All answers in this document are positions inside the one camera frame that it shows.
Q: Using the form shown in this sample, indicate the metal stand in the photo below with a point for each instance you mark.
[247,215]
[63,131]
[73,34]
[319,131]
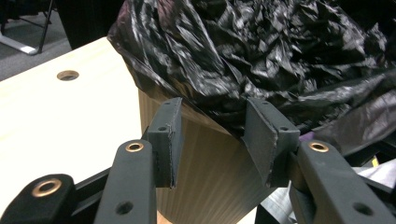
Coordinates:
[18,46]

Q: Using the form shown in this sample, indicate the black plastic garbage bag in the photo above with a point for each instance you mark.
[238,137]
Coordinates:
[249,46]

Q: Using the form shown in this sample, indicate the pale crumpled sheet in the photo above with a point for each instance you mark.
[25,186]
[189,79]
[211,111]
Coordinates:
[379,174]

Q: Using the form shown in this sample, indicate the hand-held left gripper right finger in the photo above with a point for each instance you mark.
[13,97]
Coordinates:
[264,146]

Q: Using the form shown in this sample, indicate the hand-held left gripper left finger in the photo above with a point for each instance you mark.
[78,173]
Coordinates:
[166,146]

